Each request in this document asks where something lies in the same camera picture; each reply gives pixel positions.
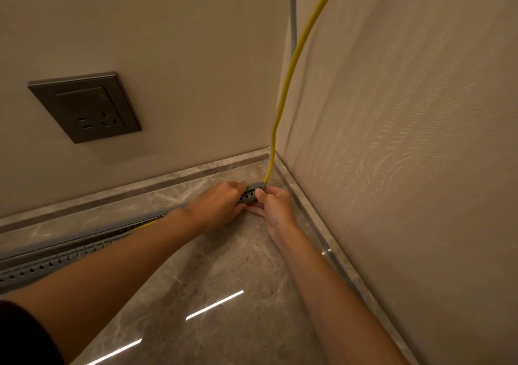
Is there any person's left hand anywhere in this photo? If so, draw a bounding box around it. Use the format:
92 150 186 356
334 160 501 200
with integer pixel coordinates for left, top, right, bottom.
182 181 250 233

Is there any person's right hand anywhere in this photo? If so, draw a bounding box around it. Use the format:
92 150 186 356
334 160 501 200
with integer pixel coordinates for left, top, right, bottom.
244 185 298 249

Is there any yellow cable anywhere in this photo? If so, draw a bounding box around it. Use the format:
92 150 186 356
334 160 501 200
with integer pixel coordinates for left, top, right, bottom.
135 0 350 232

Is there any grey slotted cable duct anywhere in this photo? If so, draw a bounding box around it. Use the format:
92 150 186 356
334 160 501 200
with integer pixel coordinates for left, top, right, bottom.
0 188 264 293

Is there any grey cable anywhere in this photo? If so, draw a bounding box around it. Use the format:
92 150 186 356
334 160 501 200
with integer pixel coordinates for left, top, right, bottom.
289 0 301 55

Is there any person's right forearm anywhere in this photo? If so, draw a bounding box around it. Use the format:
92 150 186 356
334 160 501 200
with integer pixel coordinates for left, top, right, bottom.
278 223 410 365

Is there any person's left forearm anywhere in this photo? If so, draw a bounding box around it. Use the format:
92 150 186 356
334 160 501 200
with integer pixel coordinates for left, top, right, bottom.
0 209 200 365

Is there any black sleeve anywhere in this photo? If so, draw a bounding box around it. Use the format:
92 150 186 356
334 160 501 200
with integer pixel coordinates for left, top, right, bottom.
0 300 66 365

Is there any grey wall socket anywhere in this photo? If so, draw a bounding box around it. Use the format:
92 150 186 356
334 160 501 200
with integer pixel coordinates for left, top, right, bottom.
27 72 143 144

